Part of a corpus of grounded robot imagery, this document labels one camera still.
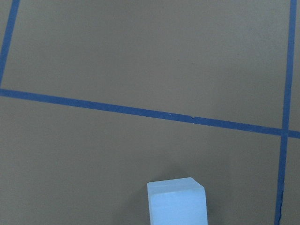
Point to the light blue foam block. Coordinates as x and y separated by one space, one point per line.
177 202

